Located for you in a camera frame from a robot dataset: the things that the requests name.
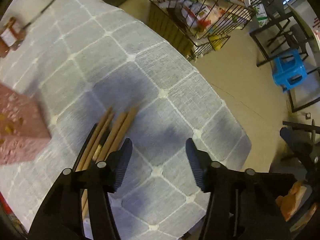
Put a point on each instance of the black chair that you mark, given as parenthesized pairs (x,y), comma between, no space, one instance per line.
(292,33)

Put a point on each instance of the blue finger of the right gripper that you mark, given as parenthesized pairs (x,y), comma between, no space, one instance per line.
(299,145)

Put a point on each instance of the labelled red spice jar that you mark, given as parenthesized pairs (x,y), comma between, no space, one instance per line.
(13,34)

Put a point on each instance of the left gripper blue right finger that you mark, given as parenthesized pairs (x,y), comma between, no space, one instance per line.
(197,164)

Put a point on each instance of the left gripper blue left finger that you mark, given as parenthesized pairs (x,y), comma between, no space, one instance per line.
(123,158)

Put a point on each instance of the pink perforated utensil holder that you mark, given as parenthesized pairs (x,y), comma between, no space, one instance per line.
(23,131)

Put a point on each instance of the grey checked tablecloth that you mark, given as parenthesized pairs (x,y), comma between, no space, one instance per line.
(80,58)

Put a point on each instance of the black chopstick gold band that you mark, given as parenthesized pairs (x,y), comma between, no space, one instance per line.
(84,147)

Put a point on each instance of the black wire storage rack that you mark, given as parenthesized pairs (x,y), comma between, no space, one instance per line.
(197,28)

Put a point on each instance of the wooden chopstick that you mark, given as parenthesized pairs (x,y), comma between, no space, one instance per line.
(123,129)
(111,137)
(97,140)
(92,140)

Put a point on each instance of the blue plastic stool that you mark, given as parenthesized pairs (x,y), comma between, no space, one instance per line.
(289,74)

